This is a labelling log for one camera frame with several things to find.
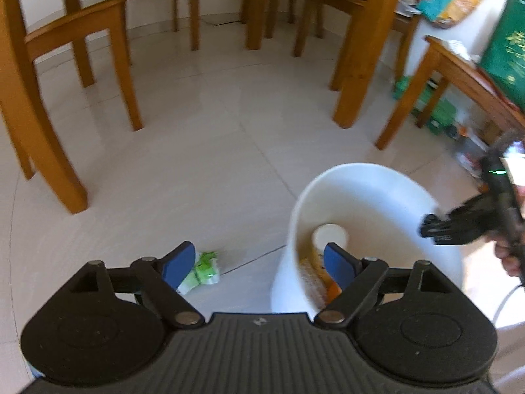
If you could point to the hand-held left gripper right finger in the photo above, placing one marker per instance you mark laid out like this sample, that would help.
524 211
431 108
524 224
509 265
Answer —
338 264

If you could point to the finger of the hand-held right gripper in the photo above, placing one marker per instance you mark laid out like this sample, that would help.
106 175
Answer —
455 223

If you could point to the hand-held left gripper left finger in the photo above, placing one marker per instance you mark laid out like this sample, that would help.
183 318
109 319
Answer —
180 264

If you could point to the green tissue packet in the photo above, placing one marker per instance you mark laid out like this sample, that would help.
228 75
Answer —
205 271

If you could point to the orange plastic lid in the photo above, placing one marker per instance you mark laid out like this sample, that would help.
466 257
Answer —
333 291

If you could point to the silver and gold box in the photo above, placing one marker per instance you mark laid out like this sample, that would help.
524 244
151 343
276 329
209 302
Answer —
312 283

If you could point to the white plastic trash bin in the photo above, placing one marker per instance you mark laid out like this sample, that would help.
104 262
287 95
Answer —
381 197

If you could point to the person's right hand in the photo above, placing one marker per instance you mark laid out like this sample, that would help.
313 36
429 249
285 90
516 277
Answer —
510 258

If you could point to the red and white packet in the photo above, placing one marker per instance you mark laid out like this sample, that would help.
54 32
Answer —
471 154

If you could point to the green carton pack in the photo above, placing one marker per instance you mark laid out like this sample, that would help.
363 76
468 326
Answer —
439 111

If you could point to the green paper bag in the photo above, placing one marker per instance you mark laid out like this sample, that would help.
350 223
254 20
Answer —
506 45

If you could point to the crumpled white wrapper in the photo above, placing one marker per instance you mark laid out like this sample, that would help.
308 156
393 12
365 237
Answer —
461 51

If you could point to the person's light striped clothing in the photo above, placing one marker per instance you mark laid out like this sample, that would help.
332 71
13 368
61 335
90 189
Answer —
512 361

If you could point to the wooden dining table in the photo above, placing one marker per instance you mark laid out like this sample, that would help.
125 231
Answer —
361 49

